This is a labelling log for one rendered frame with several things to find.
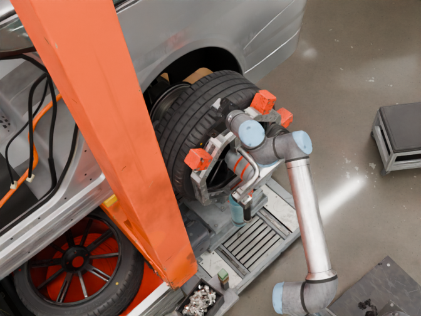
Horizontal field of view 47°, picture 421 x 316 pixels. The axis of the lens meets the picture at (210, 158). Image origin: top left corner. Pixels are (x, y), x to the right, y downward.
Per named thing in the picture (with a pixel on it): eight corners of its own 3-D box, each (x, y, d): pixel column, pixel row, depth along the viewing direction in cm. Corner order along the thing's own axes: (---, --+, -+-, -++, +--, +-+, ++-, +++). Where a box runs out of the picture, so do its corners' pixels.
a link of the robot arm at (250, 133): (251, 153, 179) (238, 135, 174) (237, 140, 189) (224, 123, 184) (270, 137, 179) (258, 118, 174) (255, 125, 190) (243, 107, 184)
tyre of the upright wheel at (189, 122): (125, 170, 229) (197, 178, 286) (156, 201, 219) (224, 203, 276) (202, 52, 214) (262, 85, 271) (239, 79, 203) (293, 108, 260)
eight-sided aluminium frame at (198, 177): (270, 150, 270) (272, 86, 224) (279, 157, 267) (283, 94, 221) (198, 212, 253) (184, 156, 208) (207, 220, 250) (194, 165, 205)
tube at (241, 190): (239, 147, 225) (238, 133, 216) (269, 172, 216) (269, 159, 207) (211, 170, 220) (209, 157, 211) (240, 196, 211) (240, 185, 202)
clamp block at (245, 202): (239, 190, 221) (238, 185, 217) (252, 203, 217) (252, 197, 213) (230, 197, 220) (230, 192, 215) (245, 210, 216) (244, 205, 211)
